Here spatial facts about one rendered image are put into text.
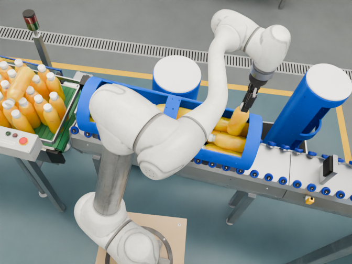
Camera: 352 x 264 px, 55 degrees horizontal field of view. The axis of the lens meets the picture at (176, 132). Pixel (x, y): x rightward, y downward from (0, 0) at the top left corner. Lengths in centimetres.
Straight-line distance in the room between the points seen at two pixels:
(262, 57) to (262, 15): 292
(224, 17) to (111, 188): 71
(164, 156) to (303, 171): 124
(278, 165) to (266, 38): 91
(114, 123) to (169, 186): 189
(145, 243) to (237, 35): 81
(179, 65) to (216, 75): 98
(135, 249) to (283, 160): 101
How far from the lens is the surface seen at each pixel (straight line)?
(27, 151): 173
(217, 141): 165
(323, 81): 223
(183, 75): 199
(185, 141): 87
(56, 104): 186
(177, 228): 161
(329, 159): 189
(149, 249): 131
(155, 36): 366
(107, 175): 111
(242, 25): 124
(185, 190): 275
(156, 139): 85
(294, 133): 247
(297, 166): 197
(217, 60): 112
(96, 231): 137
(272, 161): 193
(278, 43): 119
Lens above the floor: 256
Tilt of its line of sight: 60 degrees down
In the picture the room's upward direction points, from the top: 9 degrees clockwise
